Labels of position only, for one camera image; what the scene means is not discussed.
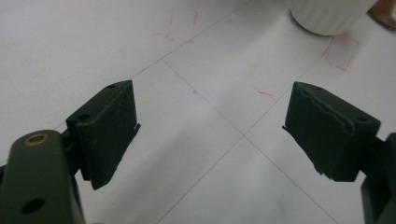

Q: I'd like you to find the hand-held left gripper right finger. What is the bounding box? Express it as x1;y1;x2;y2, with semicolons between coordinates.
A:
282;81;387;183

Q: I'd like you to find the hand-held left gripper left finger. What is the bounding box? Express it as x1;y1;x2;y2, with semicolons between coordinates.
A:
61;79;142;191

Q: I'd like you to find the white ribbed cup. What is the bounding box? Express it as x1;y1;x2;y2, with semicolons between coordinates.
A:
289;0;378;36

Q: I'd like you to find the brown object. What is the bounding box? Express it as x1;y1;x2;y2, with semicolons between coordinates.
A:
367;0;396;30

